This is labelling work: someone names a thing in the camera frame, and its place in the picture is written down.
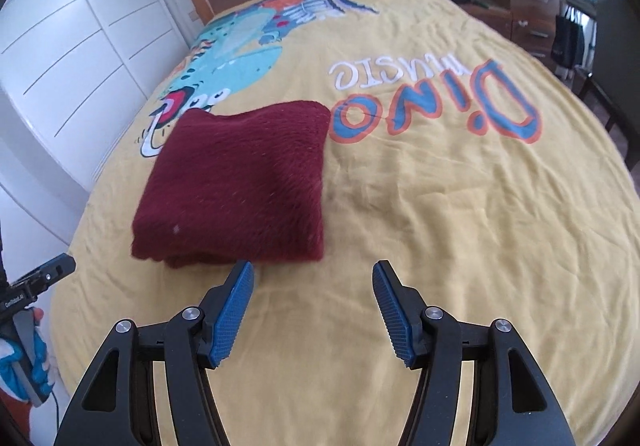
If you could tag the person's left hand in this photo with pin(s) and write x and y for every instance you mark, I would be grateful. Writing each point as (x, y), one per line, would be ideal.
(39, 356)

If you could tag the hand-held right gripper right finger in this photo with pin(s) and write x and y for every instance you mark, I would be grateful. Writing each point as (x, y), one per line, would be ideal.
(392, 311)

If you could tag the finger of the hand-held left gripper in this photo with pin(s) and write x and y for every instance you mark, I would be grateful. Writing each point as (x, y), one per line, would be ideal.
(55, 268)

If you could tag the white wardrobe doors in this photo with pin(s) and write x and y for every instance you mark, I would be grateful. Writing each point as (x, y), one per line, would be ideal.
(75, 51)

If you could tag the maroon knit sweater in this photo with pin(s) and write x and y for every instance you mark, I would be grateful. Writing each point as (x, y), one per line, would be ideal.
(235, 186)

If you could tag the yellow printed blanket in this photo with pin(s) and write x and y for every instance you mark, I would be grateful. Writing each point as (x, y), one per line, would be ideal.
(425, 226)

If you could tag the wooden drawer cabinet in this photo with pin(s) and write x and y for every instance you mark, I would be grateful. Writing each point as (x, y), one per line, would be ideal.
(530, 1)

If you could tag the dark chair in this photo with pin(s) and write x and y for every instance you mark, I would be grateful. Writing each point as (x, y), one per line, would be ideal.
(617, 56)

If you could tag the black hanging bag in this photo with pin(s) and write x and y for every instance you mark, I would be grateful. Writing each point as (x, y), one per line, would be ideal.
(569, 41)

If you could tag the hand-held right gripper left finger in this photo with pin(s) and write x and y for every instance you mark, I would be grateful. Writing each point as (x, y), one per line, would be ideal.
(232, 311)

